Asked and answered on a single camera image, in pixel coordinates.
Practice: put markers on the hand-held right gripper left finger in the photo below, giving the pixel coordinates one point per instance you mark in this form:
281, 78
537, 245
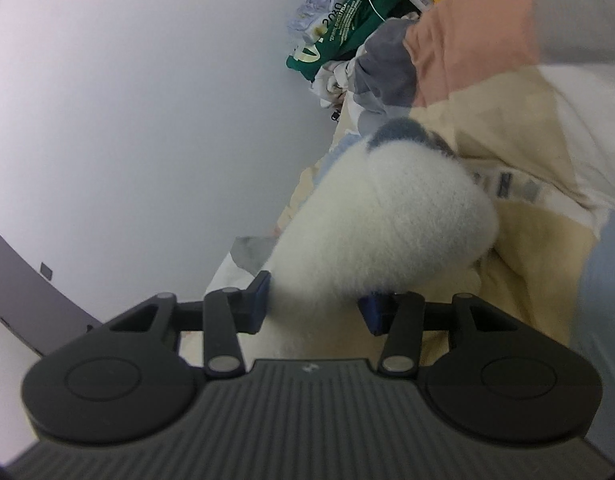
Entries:
257, 305

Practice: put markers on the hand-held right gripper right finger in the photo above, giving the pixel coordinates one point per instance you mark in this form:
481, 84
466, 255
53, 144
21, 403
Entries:
372, 312

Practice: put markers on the cream fleece towel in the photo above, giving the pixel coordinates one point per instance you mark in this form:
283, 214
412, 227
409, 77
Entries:
387, 220

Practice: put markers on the patchwork bed sheet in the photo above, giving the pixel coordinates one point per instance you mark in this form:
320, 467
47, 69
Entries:
537, 240

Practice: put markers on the white crumpled cloth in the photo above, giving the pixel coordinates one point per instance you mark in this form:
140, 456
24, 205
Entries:
332, 77

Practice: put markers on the grey door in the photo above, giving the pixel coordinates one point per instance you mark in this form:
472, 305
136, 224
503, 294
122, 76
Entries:
17, 280

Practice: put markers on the patchwork duvet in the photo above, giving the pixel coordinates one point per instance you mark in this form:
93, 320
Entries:
462, 55

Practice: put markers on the green printed bag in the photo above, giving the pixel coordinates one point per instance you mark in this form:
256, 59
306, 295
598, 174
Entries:
357, 25

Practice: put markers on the dark wall switch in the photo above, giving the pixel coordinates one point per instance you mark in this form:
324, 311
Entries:
46, 271

